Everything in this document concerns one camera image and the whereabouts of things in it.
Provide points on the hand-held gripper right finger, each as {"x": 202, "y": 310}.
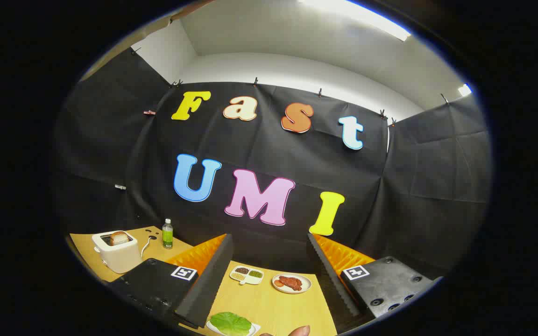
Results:
{"x": 332, "y": 280}

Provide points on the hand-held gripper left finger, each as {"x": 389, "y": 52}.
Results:
{"x": 208, "y": 284}

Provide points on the green lettuce leaf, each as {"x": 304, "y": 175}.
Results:
{"x": 229, "y": 322}

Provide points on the toasted bread slice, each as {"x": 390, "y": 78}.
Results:
{"x": 119, "y": 238}

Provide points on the white round plate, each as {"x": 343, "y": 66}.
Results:
{"x": 306, "y": 284}

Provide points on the pile of yellow soybeans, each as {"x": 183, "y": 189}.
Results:
{"x": 237, "y": 276}

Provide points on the pile of dark red beans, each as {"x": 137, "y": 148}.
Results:
{"x": 242, "y": 270}

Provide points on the white divided dish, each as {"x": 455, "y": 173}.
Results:
{"x": 246, "y": 279}

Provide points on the brown meat slice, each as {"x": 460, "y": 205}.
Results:
{"x": 292, "y": 282}

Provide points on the pile of green beans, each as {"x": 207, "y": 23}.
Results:
{"x": 255, "y": 274}

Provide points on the green label plastic bottle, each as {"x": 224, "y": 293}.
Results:
{"x": 167, "y": 238}

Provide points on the white square plate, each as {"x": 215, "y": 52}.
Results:
{"x": 255, "y": 327}

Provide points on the white toaster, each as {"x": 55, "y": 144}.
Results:
{"x": 119, "y": 259}

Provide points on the small ceiling light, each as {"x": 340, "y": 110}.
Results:
{"x": 464, "y": 89}

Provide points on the long ceiling light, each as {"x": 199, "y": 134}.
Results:
{"x": 367, "y": 18}

